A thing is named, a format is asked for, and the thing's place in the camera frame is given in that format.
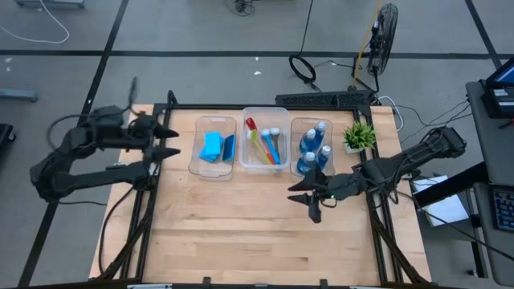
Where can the grey side desk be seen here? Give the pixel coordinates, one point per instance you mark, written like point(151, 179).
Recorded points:
point(498, 148)

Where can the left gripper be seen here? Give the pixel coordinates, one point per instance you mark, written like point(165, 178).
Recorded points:
point(144, 136)

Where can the green dish brush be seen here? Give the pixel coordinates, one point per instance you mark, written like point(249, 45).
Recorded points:
point(259, 146)

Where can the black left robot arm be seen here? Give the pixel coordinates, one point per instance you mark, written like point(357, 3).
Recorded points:
point(92, 178)

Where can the red dish brush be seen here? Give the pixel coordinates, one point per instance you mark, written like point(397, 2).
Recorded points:
point(251, 123)

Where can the white paper sheet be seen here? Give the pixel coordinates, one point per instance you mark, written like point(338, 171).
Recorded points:
point(445, 208)

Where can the shallow clear plastic tray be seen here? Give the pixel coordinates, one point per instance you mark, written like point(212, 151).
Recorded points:
point(213, 170)
point(299, 122)

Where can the green plant in white pot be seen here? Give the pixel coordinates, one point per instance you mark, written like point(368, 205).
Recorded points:
point(359, 136)

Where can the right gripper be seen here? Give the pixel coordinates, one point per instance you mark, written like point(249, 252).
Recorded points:
point(343, 186)

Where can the black keyboard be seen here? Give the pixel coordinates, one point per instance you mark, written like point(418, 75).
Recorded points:
point(505, 210)

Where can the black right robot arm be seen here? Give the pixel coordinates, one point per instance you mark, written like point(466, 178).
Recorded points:
point(421, 154)

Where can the black floor fan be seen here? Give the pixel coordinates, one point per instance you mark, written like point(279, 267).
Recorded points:
point(383, 40)

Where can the blue dish soap bottle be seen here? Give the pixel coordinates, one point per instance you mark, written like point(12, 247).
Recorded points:
point(307, 144)
point(304, 166)
point(322, 159)
point(318, 138)

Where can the grey furniture base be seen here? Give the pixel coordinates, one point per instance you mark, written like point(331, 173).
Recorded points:
point(18, 95)
point(48, 3)

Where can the deep clear plastic bin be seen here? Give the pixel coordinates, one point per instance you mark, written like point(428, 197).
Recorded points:
point(265, 114)

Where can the black laptop computer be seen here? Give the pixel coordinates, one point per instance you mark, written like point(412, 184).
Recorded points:
point(496, 106)

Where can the black aluminium frame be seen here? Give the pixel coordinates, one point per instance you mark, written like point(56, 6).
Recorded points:
point(192, 107)

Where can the black wheeled base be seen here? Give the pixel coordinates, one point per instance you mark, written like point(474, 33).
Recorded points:
point(5, 136)

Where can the blue dish brush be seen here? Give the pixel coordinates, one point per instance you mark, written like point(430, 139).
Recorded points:
point(272, 148)

